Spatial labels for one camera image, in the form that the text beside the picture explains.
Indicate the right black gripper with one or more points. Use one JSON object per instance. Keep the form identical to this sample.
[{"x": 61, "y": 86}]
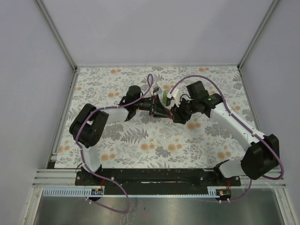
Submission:
[{"x": 178, "y": 112}]

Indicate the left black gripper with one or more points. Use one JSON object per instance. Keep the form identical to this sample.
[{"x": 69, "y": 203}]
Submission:
[{"x": 158, "y": 110}]

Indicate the red pill organizer box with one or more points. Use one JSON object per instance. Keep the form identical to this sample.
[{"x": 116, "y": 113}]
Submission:
[{"x": 171, "y": 115}]

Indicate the green pill bottle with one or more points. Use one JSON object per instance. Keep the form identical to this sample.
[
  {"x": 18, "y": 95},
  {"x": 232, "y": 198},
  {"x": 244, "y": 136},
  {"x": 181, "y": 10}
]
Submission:
[{"x": 167, "y": 97}]

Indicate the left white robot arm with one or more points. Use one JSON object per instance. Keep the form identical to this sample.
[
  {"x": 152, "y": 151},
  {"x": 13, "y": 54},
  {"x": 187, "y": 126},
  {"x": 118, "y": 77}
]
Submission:
[{"x": 90, "y": 123}]

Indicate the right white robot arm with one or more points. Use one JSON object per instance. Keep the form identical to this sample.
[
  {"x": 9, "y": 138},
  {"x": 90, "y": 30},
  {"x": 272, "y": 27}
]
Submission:
[{"x": 261, "y": 151}]

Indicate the floral table mat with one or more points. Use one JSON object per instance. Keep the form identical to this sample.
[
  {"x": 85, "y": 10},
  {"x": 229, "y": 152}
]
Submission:
[{"x": 201, "y": 142}]

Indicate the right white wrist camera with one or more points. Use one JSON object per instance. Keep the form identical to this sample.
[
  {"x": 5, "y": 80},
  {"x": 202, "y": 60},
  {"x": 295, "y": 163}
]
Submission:
[{"x": 173, "y": 95}]

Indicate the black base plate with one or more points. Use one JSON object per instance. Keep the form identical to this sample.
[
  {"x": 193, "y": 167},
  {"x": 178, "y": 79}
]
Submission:
[{"x": 155, "y": 181}]

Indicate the white slotted cable duct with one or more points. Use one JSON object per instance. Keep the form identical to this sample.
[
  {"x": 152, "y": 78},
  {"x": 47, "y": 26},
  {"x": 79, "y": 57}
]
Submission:
[{"x": 73, "y": 192}]

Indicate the aluminium frame rail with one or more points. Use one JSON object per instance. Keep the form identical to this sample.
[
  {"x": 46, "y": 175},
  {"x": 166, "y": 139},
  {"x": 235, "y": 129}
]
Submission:
[{"x": 67, "y": 177}]

